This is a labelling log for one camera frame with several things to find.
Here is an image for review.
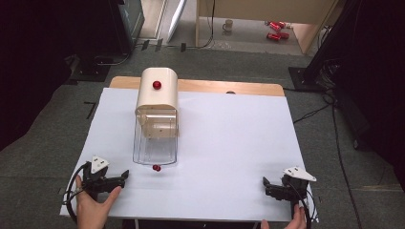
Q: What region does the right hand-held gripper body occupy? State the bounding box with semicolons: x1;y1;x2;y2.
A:
276;166;318;210

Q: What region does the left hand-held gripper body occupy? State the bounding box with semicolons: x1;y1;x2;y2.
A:
81;155;114;202

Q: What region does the cream box with clear door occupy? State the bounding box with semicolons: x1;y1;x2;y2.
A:
132;67;181;173

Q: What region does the person's left hand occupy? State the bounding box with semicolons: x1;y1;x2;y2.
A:
75;175;123;229

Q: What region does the person's right hand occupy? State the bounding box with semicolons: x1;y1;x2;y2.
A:
260;203;308;229

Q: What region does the white paper sheet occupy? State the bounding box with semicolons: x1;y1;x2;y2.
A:
59;87;320;223

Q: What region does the black tape corner mark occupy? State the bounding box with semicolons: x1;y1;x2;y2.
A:
83;101;97;120

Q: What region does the dark curtain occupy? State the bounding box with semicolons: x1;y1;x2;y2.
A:
0;0;111;152
333;0;405;194

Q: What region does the black metal stand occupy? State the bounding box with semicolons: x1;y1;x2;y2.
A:
288;0;362;94

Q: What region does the dark glass-front cabinet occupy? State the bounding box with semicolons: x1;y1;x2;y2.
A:
107;0;146;55

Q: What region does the white leaning board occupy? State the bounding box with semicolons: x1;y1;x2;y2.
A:
166;0;189;44

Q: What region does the beige mug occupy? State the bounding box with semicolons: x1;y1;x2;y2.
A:
222;18;235;33

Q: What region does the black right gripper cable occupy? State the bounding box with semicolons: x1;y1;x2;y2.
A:
288;181;317;229

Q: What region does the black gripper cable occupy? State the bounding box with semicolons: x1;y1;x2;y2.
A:
61;161;94;224
288;181;317;229

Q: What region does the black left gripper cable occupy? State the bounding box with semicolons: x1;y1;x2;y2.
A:
61;161;94;224

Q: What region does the long black floor cable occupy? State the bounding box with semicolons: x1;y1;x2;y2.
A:
330;92;363;229

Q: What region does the thin black floor cable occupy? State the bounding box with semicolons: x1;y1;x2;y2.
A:
292;102;332;125

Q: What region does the black stand base plate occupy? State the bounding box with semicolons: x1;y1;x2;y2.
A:
68;53;112;83

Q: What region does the black curved floor cable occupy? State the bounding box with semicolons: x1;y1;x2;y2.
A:
95;47;134;67

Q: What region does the black hanging cable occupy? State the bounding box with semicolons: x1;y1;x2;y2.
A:
196;0;216;50

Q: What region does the light wooden desk frame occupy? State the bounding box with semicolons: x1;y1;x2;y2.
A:
194;0;340;55

